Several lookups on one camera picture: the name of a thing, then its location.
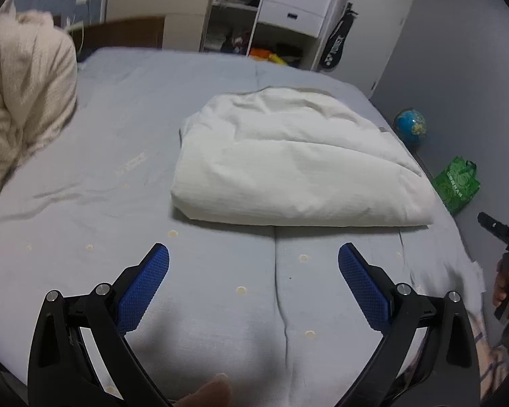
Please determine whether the white hooded puffer jacket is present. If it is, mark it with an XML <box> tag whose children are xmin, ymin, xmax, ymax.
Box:
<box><xmin>171</xmin><ymin>87</ymin><xmax>436</xmax><ymax>228</ymax></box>

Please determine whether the person's left hand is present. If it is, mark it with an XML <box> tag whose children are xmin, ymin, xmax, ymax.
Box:
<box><xmin>173</xmin><ymin>377</ymin><xmax>232</xmax><ymax>407</ymax></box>

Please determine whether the green shopping bag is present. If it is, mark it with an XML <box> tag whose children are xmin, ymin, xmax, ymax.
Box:
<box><xmin>432</xmin><ymin>156</ymin><xmax>481</xmax><ymax>216</ymax></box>

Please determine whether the blue globe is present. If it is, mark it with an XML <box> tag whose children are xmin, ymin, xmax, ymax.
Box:
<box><xmin>393</xmin><ymin>109</ymin><xmax>428</xmax><ymax>147</ymax></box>

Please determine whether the black Yonex racket bag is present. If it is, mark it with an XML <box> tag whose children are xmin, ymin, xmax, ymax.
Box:
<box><xmin>319</xmin><ymin>3</ymin><xmax>358</xmax><ymax>70</ymax></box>

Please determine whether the white door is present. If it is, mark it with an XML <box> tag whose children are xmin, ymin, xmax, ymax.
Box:
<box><xmin>329</xmin><ymin>0</ymin><xmax>414</xmax><ymax>97</ymax></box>

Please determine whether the cream waffle blanket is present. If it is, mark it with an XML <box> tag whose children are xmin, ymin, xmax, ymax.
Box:
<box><xmin>0</xmin><ymin>10</ymin><xmax>77</xmax><ymax>192</ymax></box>

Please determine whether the white drawer shelf unit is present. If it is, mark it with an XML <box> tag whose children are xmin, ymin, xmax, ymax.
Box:
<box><xmin>247</xmin><ymin>0</ymin><xmax>335</xmax><ymax>70</ymax></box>

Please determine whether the orange yellow toy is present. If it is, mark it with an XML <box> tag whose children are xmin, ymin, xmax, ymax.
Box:
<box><xmin>249</xmin><ymin>48</ymin><xmax>288</xmax><ymax>66</ymax></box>

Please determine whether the dark wooden headboard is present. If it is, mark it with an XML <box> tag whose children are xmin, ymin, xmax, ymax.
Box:
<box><xmin>67</xmin><ymin>16</ymin><xmax>165</xmax><ymax>51</ymax></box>

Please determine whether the white charger cable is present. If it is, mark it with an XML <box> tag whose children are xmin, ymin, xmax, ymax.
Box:
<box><xmin>65</xmin><ymin>16</ymin><xmax>86</xmax><ymax>52</ymax></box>

